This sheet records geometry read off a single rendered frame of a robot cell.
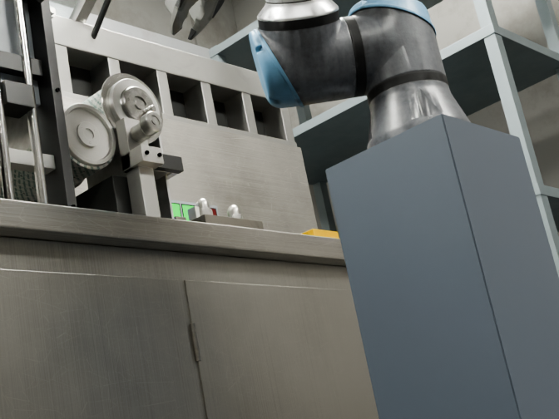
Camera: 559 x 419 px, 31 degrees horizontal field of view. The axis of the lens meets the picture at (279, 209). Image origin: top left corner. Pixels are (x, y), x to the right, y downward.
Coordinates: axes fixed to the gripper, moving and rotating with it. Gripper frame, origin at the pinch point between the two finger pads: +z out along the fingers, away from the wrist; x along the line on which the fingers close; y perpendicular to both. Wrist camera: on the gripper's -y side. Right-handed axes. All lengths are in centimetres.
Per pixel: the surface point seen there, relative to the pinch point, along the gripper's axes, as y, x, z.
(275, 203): 26, -74, 43
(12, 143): 9.7, 19.1, 31.6
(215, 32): 210, -195, 42
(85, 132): -1.3, 13.2, 22.7
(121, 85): 6.6, 3.6, 14.8
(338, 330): -52, -13, 30
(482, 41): 38, -142, -16
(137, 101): 3.3, 1.2, 16.3
